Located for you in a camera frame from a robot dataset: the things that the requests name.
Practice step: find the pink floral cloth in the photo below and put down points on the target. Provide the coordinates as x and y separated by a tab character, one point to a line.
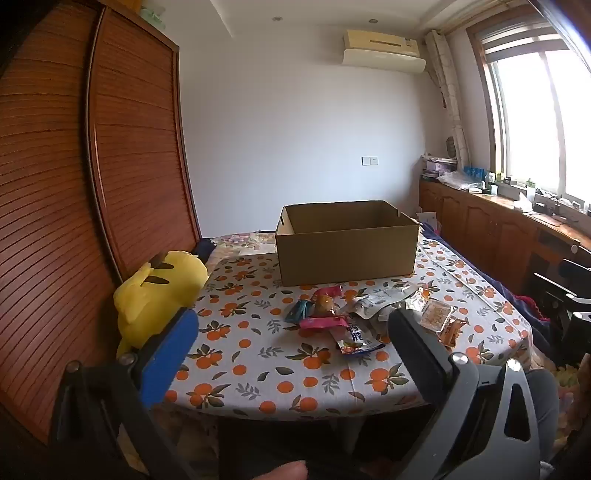
240	242

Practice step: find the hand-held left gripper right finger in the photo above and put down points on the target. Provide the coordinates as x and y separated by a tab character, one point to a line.
415	350

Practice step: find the brown cardboard box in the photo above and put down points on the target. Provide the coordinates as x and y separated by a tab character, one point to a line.
346	258

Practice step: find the yellow plush toy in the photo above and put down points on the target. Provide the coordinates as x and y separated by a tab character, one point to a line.
152	295

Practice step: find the orange fruit print tablecloth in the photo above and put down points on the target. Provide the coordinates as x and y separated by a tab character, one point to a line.
258	332

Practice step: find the wall air conditioner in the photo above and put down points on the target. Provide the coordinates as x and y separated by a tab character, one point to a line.
383	50

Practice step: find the dark blue cloth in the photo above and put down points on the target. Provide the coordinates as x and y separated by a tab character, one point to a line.
205	248

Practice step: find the long wooden cabinet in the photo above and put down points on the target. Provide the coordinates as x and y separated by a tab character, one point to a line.
480	221

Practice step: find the long pink snack packet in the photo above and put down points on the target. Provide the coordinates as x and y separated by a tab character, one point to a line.
323	324

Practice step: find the white patterned curtain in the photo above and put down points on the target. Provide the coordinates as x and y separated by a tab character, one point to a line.
450	92

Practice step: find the white wall switch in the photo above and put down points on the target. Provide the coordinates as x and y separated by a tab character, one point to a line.
370	160

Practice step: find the wooden framed window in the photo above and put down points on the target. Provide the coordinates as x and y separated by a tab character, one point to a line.
531	115

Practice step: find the teal snack packet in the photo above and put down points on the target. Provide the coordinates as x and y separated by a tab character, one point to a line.
295	311

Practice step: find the clear sesame candy packet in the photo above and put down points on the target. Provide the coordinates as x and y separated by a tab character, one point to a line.
436	314

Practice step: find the clear plastic bag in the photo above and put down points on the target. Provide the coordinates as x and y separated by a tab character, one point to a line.
457	180

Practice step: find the black chair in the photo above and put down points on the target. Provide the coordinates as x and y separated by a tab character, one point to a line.
563	295

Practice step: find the round grey ornament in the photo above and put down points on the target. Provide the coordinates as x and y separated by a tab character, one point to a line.
450	146

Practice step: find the wooden louvered wardrobe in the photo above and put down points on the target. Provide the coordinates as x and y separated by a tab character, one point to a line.
46	230

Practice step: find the white paper bag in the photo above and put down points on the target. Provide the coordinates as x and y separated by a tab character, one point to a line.
427	220

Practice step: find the blue white snack packet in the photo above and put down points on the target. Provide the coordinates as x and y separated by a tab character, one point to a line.
358	339

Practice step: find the white tissue box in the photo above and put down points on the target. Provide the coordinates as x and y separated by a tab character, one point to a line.
524	203

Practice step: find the red knitted cloth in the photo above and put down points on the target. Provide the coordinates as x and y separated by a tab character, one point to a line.
526	302

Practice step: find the person's left hand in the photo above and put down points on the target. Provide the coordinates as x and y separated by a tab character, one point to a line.
281	471

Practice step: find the row of blue bottles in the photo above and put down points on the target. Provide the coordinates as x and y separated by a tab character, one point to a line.
474	173

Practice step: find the orange snack packet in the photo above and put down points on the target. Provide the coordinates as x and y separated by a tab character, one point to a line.
457	330

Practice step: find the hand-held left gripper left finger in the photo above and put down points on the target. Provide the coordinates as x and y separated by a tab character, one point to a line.
171	360

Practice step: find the pink brown snack packet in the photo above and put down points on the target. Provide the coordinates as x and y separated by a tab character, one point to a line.
325	302

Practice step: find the white red snack packet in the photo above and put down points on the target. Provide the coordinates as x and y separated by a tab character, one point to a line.
378	300

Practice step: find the stack of purple boxes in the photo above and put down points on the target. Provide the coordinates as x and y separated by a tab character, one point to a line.
436	166

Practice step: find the person's grey trouser leg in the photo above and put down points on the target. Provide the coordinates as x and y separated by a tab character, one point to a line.
542	415

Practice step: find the pale green bundle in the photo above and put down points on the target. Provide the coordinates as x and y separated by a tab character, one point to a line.
152	13

